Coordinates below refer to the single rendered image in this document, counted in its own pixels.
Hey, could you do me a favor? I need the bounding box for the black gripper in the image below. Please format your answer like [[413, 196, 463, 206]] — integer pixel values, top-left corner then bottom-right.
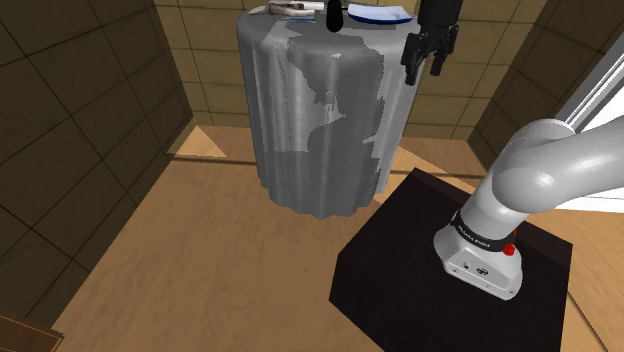
[[400, 0, 465, 87]]

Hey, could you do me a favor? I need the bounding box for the blue plate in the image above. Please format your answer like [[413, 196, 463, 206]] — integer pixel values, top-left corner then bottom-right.
[[346, 2, 415, 26]]

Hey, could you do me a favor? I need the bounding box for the black bottle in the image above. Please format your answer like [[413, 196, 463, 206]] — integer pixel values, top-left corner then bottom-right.
[[325, 0, 344, 34]]

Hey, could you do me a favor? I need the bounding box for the round table with grey cloth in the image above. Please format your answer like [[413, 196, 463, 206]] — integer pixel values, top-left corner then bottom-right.
[[236, 3, 421, 221]]

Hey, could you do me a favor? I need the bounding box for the grey brown flat object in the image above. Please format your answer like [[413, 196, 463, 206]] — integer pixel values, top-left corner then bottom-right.
[[247, 0, 326, 17]]

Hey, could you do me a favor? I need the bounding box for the dark robot stand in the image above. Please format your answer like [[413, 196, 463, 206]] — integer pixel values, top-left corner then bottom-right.
[[328, 167, 574, 352]]

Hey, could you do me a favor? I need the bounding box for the brown wooden furniture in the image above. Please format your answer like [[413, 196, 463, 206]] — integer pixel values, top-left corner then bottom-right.
[[0, 307, 66, 352]]

